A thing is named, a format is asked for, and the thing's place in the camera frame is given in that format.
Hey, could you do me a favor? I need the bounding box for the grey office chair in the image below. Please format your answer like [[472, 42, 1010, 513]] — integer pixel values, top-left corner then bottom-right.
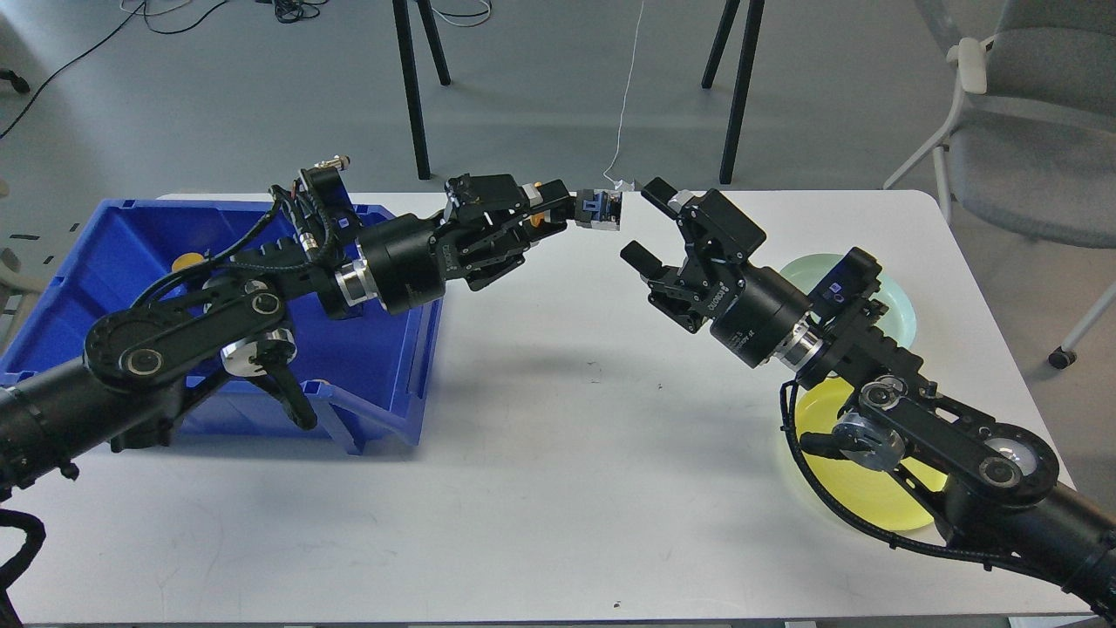
[[882, 0, 1116, 370]]

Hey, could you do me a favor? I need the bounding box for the white cable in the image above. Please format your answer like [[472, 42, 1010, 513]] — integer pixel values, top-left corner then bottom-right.
[[603, 0, 647, 193]]

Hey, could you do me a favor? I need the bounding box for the black tripod legs right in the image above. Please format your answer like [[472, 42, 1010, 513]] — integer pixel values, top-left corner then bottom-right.
[[700, 1, 766, 184]]

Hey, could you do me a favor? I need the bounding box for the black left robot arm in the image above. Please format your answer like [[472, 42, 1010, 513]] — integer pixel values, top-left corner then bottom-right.
[[1, 155, 581, 497]]

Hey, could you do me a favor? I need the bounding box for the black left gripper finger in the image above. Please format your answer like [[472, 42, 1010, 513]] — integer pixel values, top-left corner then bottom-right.
[[462, 218, 567, 291], [443, 174, 575, 229]]

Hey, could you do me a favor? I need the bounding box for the yellow push button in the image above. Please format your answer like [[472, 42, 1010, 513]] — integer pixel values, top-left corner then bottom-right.
[[527, 181, 623, 231], [171, 253, 210, 276]]

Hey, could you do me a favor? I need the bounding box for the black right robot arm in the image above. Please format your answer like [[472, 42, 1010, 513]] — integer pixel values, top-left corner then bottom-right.
[[620, 178, 1115, 625]]

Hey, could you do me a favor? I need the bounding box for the yellow plate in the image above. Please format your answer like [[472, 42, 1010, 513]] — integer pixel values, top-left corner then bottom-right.
[[793, 379, 934, 533]]

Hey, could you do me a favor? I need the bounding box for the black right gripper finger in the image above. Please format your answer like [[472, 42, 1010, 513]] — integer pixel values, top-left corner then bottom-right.
[[619, 242, 698, 332], [641, 178, 766, 273]]

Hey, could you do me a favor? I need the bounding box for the light green plate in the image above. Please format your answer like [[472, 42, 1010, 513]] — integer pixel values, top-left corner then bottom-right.
[[779, 253, 917, 349]]

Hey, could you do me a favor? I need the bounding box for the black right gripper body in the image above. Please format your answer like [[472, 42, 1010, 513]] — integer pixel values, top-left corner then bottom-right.
[[694, 265, 810, 367]]

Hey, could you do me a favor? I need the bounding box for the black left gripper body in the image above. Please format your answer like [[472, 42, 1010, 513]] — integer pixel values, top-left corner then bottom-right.
[[357, 214, 513, 315]]

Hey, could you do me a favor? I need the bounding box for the blue plastic bin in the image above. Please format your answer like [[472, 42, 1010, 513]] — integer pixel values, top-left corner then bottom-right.
[[3, 200, 441, 454]]

